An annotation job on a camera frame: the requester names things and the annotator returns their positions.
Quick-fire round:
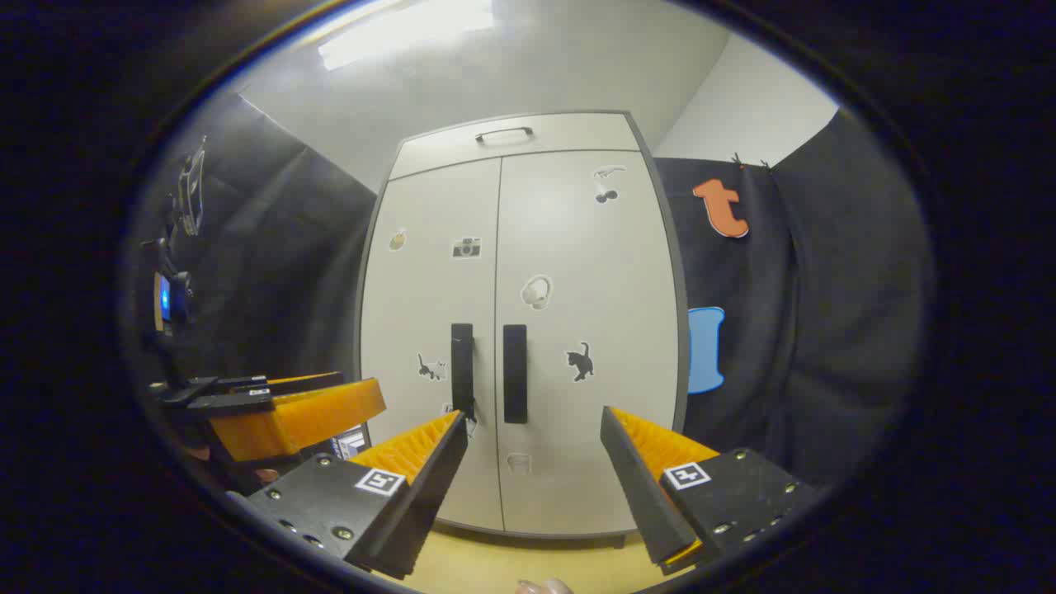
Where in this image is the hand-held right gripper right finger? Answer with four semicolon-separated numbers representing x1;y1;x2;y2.
600;405;818;576

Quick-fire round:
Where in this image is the ceiling light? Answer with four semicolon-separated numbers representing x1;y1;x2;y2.
318;0;496;71

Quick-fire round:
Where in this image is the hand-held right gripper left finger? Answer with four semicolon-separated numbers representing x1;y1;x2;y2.
227;410;469;581

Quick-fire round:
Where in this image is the light blue book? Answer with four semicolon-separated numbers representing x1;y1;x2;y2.
330;425;372;461

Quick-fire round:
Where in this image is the white double-door shoe cabinet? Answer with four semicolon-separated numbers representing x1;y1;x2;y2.
355;110;690;549

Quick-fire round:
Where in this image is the black door handle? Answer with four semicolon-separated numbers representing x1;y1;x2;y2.
502;323;529;425
450;323;476;417

